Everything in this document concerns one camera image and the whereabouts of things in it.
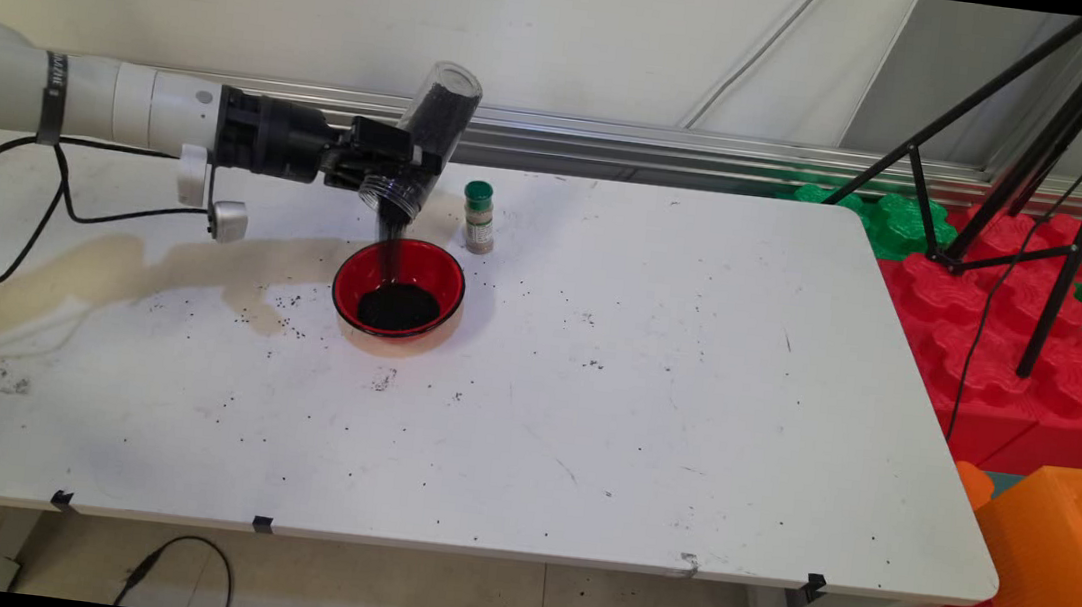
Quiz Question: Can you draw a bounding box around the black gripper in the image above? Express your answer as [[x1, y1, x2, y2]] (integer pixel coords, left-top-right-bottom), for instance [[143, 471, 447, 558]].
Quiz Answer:
[[210, 84, 450, 201]]

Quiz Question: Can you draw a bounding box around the clear jar with black seeds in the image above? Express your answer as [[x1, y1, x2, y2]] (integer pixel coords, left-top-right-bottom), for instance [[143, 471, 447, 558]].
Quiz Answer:
[[355, 53, 487, 232]]

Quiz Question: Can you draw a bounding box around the green-capped spice bottle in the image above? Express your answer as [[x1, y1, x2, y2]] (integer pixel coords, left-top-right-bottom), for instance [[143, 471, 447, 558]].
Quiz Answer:
[[458, 179, 502, 257]]

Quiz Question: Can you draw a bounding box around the red bowl with black rim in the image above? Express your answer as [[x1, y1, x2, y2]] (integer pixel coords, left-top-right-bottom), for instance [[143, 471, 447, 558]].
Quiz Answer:
[[328, 231, 472, 348]]

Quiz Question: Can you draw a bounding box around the black seed pile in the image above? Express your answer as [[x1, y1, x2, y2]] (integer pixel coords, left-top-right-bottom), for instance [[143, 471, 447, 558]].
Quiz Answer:
[[355, 277, 444, 338]]

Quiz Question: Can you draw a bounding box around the large red foam block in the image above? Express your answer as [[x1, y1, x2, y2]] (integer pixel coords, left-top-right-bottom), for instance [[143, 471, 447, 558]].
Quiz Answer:
[[857, 194, 1082, 482]]

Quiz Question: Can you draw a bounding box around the small orange foam piece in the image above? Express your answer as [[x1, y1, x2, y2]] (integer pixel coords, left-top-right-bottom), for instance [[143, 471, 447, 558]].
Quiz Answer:
[[950, 460, 1000, 515]]

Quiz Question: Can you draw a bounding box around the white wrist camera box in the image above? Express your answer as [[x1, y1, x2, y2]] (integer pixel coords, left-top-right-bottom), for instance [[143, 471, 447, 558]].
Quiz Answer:
[[171, 143, 256, 245]]

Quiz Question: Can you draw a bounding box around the metal wall rail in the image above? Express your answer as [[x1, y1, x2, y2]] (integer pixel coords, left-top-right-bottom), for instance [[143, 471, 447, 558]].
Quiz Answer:
[[0, 44, 1082, 226]]

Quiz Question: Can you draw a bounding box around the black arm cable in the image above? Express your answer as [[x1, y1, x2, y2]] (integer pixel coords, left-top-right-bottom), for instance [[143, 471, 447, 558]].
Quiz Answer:
[[0, 129, 221, 314]]

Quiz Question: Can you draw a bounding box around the black floor cable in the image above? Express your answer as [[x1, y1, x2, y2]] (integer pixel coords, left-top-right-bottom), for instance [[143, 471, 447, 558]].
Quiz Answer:
[[112, 528, 238, 607]]

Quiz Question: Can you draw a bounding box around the thin black tripod cable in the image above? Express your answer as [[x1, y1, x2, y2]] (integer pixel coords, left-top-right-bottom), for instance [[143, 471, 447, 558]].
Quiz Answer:
[[944, 44, 1082, 457]]

